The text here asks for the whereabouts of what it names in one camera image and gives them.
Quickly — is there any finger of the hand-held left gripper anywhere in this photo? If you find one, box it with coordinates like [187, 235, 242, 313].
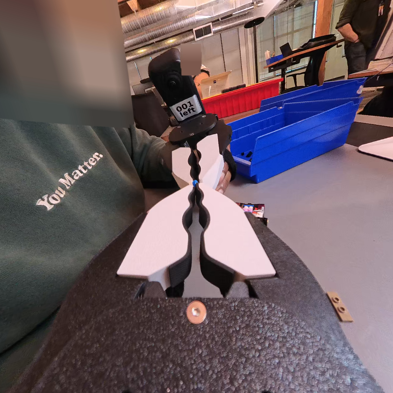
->
[170, 146, 198, 188]
[197, 133, 225, 191]

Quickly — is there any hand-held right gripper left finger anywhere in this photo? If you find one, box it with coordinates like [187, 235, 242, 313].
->
[116, 184, 197, 290]

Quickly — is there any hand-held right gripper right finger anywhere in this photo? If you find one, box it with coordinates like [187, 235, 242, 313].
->
[197, 183, 277, 292]

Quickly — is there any partly built lego car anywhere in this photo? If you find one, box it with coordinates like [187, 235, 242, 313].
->
[236, 203, 269, 226]

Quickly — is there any blue plastic bin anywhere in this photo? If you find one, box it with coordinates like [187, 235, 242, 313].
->
[258, 77, 367, 114]
[226, 100, 363, 184]

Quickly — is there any person's left forearm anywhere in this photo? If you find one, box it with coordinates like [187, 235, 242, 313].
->
[130, 125, 180, 190]

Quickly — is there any tan flat lego plate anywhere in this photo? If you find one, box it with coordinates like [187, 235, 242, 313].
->
[326, 291, 354, 323]

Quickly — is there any person's left hand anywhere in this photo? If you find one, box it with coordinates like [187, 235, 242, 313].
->
[213, 161, 234, 195]

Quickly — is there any red plastic bin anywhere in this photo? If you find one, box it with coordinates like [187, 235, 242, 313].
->
[201, 79, 287, 119]

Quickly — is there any person's green sweatshirt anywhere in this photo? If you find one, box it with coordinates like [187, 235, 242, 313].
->
[0, 118, 148, 369]

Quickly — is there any black standing desk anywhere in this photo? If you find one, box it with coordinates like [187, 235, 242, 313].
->
[264, 36, 346, 89]

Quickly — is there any white book stand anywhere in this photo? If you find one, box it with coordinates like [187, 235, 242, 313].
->
[358, 136, 393, 162]

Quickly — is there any silver ventilation duct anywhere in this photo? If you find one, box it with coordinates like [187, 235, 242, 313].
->
[121, 0, 283, 34]
[125, 12, 258, 62]

